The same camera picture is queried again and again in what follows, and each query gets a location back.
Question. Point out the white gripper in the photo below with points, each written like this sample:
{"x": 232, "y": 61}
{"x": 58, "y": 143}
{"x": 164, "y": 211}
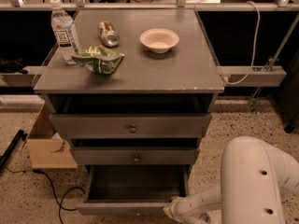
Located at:
{"x": 177, "y": 208}

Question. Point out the grey bottom drawer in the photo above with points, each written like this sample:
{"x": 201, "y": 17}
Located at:
{"x": 123, "y": 190}

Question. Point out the grey drawer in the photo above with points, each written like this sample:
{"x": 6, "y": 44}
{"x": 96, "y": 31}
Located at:
{"x": 91, "y": 126}
{"x": 133, "y": 155}
{"x": 123, "y": 190}

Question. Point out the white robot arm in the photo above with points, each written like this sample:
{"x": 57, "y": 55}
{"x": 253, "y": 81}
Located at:
{"x": 255, "y": 178}

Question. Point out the grey top drawer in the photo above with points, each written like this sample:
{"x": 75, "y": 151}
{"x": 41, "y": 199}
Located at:
{"x": 91, "y": 126}

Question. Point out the grey middle drawer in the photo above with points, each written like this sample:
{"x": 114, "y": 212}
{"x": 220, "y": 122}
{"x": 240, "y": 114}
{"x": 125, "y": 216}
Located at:
{"x": 133, "y": 155}

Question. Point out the grey wooden drawer cabinet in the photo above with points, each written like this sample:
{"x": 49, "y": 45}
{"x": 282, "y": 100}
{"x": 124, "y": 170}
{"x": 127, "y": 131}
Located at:
{"x": 183, "y": 80}

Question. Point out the cardboard box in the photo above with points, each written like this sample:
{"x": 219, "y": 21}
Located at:
{"x": 46, "y": 148}

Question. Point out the dark cabinet at right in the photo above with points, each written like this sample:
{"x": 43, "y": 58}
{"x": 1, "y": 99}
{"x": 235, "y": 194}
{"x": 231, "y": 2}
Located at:
{"x": 287, "y": 95}

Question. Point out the green chip bag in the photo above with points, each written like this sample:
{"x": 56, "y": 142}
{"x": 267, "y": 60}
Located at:
{"x": 99, "y": 59}

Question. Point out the white paper bowl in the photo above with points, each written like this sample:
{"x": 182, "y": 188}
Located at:
{"x": 159, "y": 40}

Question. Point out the black bar on floor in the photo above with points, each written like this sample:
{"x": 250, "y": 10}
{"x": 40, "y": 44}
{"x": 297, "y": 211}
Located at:
{"x": 20, "y": 135}

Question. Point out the crushed aluminium can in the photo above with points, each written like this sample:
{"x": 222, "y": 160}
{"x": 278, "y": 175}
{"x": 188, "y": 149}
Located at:
{"x": 108, "y": 34}

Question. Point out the clear plastic water bottle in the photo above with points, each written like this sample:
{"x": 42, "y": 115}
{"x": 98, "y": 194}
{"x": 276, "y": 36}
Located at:
{"x": 65, "y": 32}

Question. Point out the aluminium frame rail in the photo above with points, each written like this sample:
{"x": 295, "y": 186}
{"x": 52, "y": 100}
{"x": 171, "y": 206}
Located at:
{"x": 255, "y": 76}

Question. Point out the black object on rail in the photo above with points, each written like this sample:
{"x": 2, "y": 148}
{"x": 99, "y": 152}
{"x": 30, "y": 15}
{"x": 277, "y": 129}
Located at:
{"x": 12, "y": 66}

